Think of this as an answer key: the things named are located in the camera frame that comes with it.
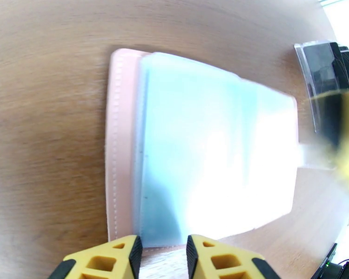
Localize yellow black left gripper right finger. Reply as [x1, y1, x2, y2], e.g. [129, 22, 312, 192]
[186, 234, 281, 279]

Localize black flat bar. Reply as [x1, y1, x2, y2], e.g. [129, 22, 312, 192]
[309, 242, 338, 279]

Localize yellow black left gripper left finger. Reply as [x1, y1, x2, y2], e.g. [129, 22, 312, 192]
[47, 234, 143, 279]

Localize clear acrylic card stand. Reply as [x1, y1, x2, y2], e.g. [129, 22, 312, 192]
[294, 40, 349, 133]

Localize pink card holder clear sleeves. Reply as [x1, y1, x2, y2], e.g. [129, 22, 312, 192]
[104, 48, 338, 249]

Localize black credit card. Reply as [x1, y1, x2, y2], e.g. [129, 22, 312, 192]
[303, 42, 349, 133]
[338, 46, 349, 90]

